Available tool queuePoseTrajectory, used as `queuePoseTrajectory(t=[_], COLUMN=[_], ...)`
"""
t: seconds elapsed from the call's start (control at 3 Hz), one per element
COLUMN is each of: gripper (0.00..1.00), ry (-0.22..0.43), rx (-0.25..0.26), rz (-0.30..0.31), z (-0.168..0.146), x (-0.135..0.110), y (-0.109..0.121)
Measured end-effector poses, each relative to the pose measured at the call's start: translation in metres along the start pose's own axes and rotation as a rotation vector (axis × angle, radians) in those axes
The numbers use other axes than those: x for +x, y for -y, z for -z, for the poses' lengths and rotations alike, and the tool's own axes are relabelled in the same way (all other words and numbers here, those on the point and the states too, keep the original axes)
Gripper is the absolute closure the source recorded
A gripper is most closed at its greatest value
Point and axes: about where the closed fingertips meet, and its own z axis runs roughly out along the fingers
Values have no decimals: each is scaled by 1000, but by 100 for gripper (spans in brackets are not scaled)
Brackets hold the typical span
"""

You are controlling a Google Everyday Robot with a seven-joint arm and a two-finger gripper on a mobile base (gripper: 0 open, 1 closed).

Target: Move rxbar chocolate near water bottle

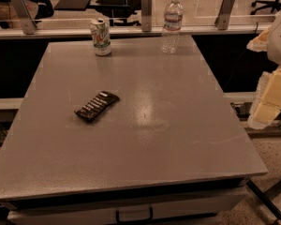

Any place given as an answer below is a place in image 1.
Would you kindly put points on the metal bracket post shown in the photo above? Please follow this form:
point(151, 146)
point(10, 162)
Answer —
point(146, 15)
point(27, 23)
point(222, 20)

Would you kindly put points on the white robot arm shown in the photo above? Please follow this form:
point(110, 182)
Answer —
point(274, 40)

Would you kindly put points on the clear acrylic barrier panel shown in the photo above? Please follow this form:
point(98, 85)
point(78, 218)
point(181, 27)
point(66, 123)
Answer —
point(195, 12)

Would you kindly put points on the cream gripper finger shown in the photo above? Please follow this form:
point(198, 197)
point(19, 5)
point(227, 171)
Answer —
point(267, 104)
point(259, 43)

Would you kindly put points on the left metal bracket post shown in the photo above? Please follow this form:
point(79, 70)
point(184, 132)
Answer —
point(27, 23)

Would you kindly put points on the clear plastic water bottle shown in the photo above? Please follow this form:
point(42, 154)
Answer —
point(173, 15)

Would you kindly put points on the dark rxbar chocolate wrapper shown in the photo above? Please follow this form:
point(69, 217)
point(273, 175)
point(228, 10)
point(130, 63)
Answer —
point(97, 105)

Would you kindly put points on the middle metal bracket post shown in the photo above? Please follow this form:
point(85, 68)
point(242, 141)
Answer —
point(146, 15)

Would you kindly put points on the white green soda can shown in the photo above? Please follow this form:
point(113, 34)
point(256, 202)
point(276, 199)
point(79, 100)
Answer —
point(100, 36)

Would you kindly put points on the right metal bracket post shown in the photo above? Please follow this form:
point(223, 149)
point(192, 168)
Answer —
point(222, 20)

